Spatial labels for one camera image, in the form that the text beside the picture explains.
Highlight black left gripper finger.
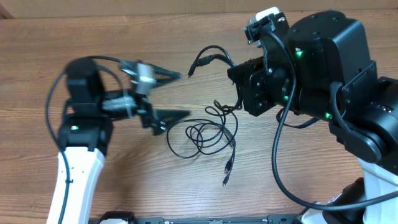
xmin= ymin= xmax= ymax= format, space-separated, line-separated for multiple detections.
xmin=149 ymin=63 xmax=182 ymax=88
xmin=150 ymin=110 xmax=190 ymax=136

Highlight long black usb cable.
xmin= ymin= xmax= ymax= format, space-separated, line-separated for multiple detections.
xmin=165 ymin=118 xmax=237 ymax=187

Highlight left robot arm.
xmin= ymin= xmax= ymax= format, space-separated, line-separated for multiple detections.
xmin=45 ymin=55 xmax=190 ymax=223

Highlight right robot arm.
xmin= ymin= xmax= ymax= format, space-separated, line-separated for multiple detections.
xmin=228 ymin=7 xmax=397 ymax=223

